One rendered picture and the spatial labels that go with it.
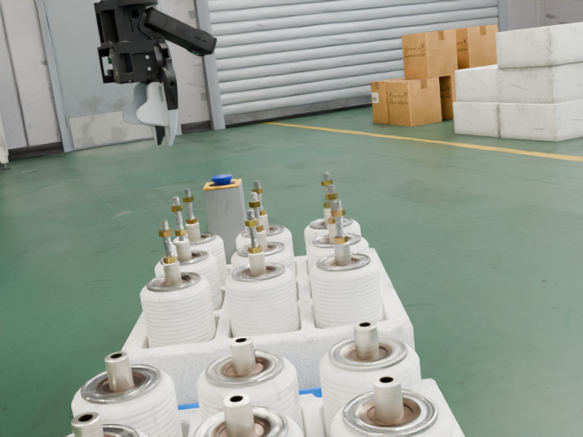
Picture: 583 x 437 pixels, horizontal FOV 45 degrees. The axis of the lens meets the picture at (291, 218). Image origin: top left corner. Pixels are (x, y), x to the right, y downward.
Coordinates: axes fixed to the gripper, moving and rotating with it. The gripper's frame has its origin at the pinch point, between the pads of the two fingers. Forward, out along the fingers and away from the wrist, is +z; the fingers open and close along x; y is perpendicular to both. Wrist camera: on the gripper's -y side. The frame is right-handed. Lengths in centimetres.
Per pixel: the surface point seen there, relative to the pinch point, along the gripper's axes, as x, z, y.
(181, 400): 16.4, 33.0, 11.0
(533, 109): -123, 29, -248
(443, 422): 62, 19, 8
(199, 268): 4.6, 19.9, 0.2
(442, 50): -242, -2, -312
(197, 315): 14.7, 23.0, 6.2
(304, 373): 25.5, 31.2, -2.8
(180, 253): 0.7, 18.0, 1.1
